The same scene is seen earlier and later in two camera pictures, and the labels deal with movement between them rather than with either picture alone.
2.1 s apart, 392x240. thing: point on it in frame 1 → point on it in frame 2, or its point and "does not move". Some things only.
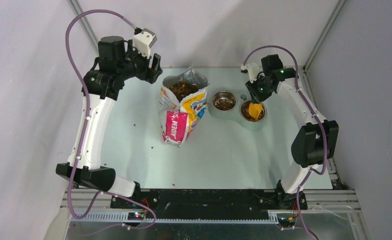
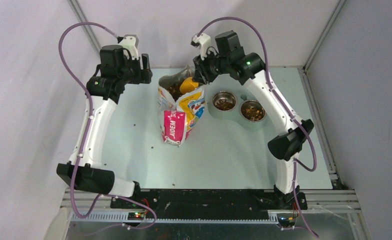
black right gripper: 256,95 → 200,73
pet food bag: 183,101 does not move
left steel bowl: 224,100 does not move
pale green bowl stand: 234,114 does not move
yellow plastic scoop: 255,109 → 187,85
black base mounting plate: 210,203 does not move
